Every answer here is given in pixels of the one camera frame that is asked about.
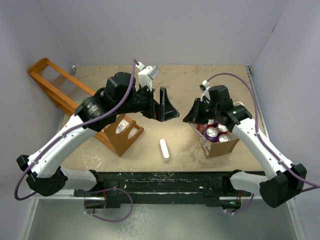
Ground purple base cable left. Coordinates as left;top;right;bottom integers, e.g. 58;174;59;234
83;187;134;223

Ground purple soda can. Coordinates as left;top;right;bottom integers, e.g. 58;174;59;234
204;127;219;142

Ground canvas bag with cat print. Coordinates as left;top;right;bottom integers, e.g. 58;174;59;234
189;116;240;159

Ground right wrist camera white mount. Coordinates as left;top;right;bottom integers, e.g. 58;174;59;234
199;80;210;103

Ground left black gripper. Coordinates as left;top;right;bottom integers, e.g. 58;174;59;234
115;83;179;122

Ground red cola can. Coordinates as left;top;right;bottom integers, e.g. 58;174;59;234
218;134;231;143
207;119;219;128
217;123;229;134

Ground red cola can front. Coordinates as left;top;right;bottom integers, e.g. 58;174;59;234
218;134;231;143

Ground orange wooden rack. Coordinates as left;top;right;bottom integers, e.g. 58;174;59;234
27;57;145;158

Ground white oblong plastic case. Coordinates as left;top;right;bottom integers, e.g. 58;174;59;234
159;139;170;161

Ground red cola can back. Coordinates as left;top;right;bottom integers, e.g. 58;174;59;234
217;123;229;134

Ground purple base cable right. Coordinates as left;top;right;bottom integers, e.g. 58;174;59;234
221;192;255;216

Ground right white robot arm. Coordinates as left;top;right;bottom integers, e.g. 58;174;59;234
183;82;307;208

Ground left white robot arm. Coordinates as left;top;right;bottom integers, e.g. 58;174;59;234
17;72;180;197

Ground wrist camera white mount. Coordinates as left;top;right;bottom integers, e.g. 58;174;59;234
135;61;161;92
199;80;210;103

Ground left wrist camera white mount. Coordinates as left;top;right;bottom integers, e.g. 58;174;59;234
135;61;161;92

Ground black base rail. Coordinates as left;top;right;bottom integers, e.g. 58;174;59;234
74;171;251;209

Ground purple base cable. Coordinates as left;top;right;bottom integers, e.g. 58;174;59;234
221;192;255;216
83;187;134;223

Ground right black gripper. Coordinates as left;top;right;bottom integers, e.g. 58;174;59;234
182;97;220;125

